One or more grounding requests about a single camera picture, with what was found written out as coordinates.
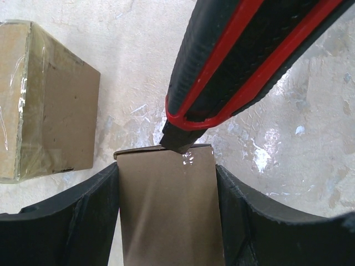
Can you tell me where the taped cardboard box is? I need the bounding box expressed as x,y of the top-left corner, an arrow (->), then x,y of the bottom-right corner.
1,20 -> 100,183

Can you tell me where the small cardboard box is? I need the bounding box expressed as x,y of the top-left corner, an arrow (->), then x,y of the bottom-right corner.
114,144 -> 225,265

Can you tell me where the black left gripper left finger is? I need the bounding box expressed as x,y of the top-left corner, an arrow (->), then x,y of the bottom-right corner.
1,163 -> 119,265

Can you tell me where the red black utility knife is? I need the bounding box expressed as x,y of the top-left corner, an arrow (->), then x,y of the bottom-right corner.
160,0 -> 353,154

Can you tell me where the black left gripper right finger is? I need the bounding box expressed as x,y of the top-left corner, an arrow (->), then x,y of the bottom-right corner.
216,165 -> 354,265

